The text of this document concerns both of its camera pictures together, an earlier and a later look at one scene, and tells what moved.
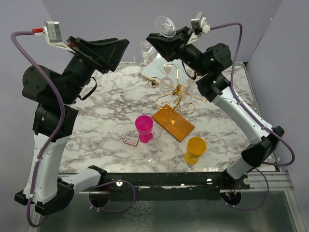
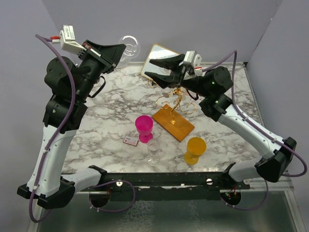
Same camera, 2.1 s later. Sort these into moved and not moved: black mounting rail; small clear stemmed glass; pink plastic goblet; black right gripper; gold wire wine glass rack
Moved: black right gripper
Not moved: pink plastic goblet; gold wire wine glass rack; small clear stemmed glass; black mounting rail
